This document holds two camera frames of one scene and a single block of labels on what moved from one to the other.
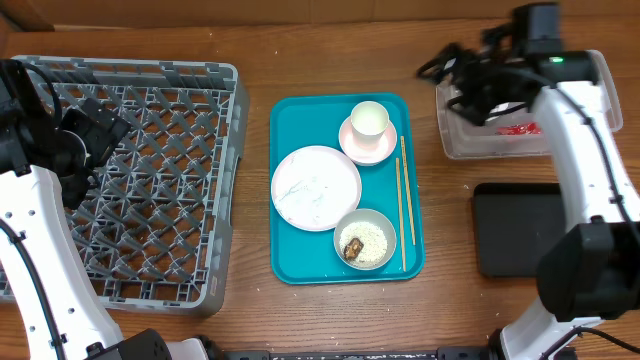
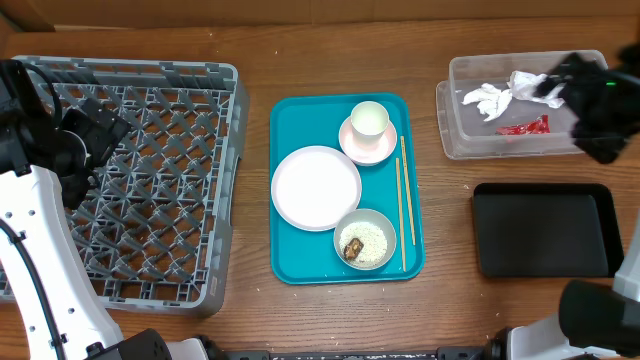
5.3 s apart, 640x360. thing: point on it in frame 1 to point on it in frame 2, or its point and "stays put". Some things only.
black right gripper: [465, 93] to [570, 80]
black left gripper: [107, 139] stays put
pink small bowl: [364, 156] stays put
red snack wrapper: [519, 129] stays put
